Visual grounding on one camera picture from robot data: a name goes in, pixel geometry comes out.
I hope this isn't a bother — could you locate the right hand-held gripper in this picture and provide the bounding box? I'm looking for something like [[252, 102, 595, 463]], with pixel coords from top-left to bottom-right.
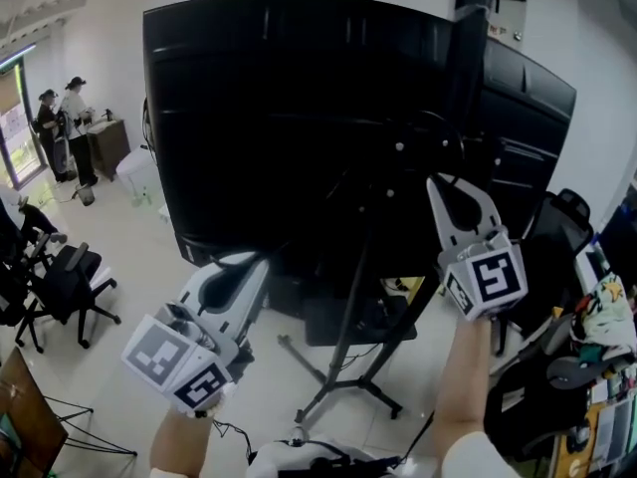
[[426, 173, 530, 323]]

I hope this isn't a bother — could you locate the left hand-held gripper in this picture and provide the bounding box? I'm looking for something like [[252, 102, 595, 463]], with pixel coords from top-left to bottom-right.
[[120, 251, 272, 413]]

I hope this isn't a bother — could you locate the person's left forearm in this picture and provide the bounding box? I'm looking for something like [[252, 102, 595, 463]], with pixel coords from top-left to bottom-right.
[[148, 404, 216, 478]]

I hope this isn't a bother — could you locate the person's right forearm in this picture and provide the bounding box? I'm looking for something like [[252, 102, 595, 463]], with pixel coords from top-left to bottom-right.
[[429, 315, 495, 463]]

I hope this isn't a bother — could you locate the black computer tower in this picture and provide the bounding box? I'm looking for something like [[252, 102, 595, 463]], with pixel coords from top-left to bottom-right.
[[267, 273, 320, 319]]

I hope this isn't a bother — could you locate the yellow round stool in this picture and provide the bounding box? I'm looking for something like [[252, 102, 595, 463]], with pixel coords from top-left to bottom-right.
[[379, 275, 428, 304]]

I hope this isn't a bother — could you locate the black mesh office chair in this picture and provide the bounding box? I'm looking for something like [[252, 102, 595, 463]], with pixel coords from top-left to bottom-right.
[[489, 187, 596, 359]]

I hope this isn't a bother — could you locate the black wheeled TV stand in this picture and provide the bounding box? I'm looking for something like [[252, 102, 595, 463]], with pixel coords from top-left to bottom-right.
[[276, 0, 500, 426]]

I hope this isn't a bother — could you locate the black armrest office chair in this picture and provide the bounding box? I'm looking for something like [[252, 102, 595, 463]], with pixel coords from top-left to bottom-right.
[[13, 241, 123, 354]]

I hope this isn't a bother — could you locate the white box appliance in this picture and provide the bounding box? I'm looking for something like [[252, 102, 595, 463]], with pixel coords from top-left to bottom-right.
[[114, 143, 161, 204]]

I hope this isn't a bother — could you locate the pile of patterned clothes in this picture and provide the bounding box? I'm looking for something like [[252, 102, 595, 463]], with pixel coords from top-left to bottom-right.
[[570, 272, 637, 363]]

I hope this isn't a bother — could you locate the large black television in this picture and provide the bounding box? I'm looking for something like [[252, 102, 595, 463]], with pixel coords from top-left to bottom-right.
[[141, 0, 579, 269]]

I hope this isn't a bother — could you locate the brown wooden cabinet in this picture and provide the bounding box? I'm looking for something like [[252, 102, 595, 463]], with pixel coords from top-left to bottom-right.
[[86, 118, 132, 182]]

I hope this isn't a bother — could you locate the grey and black office chair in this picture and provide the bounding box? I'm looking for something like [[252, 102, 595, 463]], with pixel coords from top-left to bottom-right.
[[484, 310, 634, 463]]

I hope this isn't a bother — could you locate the person's white shirt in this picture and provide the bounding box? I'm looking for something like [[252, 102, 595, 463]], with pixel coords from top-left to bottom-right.
[[147, 429, 525, 478]]

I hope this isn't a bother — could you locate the orange wooden board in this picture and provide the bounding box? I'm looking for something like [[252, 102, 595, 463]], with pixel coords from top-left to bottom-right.
[[553, 404, 604, 478]]

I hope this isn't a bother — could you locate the white bead bracelet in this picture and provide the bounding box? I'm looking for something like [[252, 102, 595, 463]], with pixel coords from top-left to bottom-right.
[[185, 382, 239, 421]]

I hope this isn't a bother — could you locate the black chest camera mount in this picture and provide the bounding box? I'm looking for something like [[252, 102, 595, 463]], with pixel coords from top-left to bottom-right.
[[286, 438, 405, 478]]

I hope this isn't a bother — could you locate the wooden table with wire legs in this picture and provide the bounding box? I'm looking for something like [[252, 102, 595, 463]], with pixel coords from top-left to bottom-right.
[[0, 346, 139, 478]]

